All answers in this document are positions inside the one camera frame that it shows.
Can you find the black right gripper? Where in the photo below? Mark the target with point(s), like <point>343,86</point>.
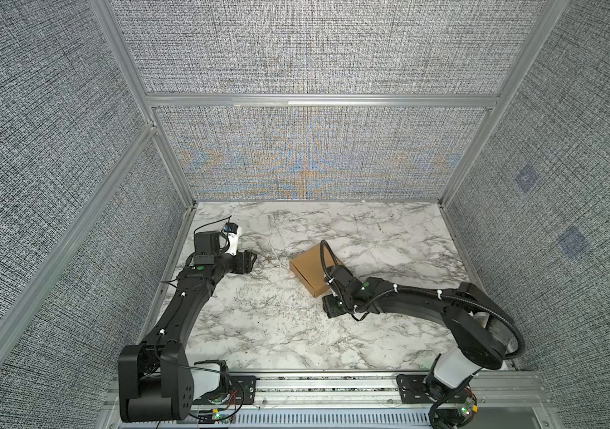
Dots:
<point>328,308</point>

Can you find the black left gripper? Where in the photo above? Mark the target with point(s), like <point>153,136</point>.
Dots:
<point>243,263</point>

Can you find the brown cardboard box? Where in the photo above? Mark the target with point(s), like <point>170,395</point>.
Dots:
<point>307,267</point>

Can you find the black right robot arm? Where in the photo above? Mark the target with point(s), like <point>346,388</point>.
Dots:
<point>485,335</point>

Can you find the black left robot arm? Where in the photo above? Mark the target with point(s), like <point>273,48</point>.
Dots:
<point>156,382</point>

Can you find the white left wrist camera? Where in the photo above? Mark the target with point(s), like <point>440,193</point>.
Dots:
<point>232,232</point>

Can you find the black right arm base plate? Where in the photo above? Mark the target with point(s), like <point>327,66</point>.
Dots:
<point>424,389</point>

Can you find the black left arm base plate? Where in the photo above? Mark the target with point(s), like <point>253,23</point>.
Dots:
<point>240,389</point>

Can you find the aluminium front rail frame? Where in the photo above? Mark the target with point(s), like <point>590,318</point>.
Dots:
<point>372,399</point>

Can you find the aluminium enclosure frame bars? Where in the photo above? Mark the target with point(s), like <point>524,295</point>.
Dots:
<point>75,115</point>

